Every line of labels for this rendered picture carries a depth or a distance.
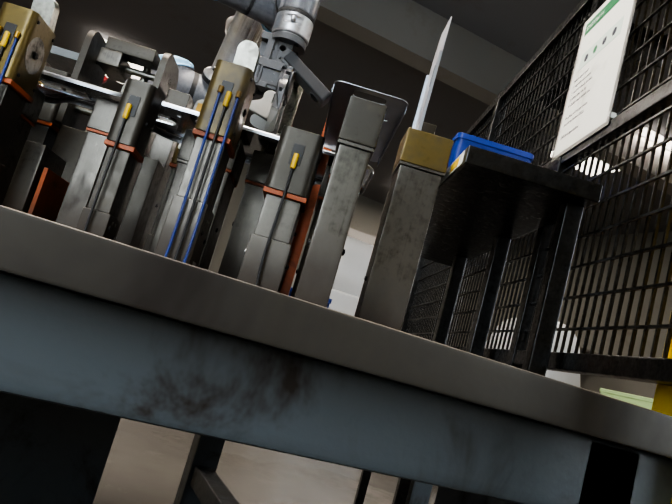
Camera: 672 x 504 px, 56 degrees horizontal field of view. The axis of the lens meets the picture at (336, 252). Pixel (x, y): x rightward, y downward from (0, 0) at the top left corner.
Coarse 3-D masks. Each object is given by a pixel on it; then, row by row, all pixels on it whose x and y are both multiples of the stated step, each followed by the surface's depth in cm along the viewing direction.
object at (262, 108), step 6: (270, 90) 119; (264, 96) 119; (270, 96) 119; (252, 102) 118; (258, 102) 118; (264, 102) 118; (270, 102) 118; (282, 102) 120; (252, 108) 117; (258, 108) 118; (264, 108) 118; (270, 108) 117; (276, 108) 117; (258, 114) 117; (264, 114) 117; (270, 114) 117; (276, 114) 117; (270, 120) 117; (276, 120) 118; (270, 126) 117; (270, 132) 118
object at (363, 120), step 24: (360, 120) 81; (336, 144) 84; (360, 144) 81; (336, 168) 80; (360, 168) 81; (336, 192) 80; (336, 216) 79; (312, 240) 79; (336, 240) 79; (312, 264) 78; (336, 264) 79; (312, 288) 78
